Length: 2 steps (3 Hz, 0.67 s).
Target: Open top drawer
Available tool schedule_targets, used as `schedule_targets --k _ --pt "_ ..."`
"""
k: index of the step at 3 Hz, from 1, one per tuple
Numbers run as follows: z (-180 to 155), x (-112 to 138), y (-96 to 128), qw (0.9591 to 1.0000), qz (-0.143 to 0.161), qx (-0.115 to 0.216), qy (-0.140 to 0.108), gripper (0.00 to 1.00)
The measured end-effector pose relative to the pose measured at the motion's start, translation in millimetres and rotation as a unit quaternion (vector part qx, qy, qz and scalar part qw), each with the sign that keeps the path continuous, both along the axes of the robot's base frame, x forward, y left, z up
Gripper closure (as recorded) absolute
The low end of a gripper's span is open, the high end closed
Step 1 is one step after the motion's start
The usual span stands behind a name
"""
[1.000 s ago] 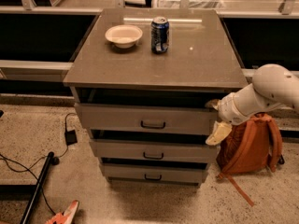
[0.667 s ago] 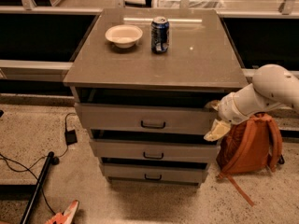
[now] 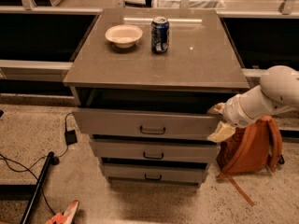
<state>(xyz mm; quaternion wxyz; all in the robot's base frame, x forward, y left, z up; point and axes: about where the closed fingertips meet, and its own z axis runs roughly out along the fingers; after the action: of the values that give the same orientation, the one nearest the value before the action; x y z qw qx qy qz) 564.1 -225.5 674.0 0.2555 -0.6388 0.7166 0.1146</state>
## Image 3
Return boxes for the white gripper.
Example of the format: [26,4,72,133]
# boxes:
[207,93,262,143]

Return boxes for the grey top drawer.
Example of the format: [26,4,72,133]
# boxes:
[73,108,219,140]

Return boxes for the grey drawer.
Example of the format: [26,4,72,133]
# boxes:
[90,139,218,163]
[100,163,207,183]
[73,108,219,140]

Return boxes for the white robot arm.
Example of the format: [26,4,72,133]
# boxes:
[207,65,299,143]

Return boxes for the grey drawer cabinet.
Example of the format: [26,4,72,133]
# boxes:
[64,8,249,185]

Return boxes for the grey middle drawer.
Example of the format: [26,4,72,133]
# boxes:
[90,139,218,163]

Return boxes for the grey bottom drawer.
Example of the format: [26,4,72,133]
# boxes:
[100,163,207,183]

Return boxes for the orange backpack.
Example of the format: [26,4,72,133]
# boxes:
[216,116,283,206]

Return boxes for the blue soda can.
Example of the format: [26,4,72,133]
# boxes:
[151,16,170,54]

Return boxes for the white paper bowl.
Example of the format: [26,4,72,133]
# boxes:
[105,24,143,49]

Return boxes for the black power adapter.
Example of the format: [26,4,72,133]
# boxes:
[64,130,78,146]

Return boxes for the black pole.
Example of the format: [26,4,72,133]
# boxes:
[20,152,54,224]

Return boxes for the black cable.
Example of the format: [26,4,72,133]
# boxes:
[0,112,78,216]

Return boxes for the metal railing frame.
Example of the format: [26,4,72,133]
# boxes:
[1,0,298,90]

